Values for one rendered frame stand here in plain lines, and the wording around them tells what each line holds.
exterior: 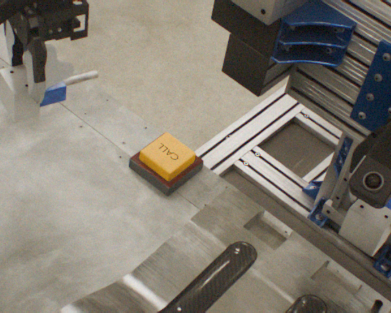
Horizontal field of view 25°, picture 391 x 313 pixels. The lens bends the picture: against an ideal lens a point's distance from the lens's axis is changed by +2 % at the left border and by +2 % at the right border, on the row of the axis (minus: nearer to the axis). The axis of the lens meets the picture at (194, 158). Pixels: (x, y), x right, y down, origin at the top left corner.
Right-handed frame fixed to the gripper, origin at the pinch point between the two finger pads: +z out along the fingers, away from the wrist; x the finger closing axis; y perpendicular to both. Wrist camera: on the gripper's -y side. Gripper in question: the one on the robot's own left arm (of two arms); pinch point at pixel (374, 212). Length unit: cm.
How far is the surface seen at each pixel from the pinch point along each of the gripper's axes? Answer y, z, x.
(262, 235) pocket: -6.4, 8.7, 10.6
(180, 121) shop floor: 75, 95, 77
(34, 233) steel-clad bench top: -23.7, 15.0, 35.5
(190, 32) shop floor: 107, 95, 99
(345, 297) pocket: -6.9, 8.7, -2.6
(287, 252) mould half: -8.3, 6.0, 5.9
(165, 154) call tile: -2.6, 11.3, 30.4
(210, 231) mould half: -12.8, 6.0, 15.1
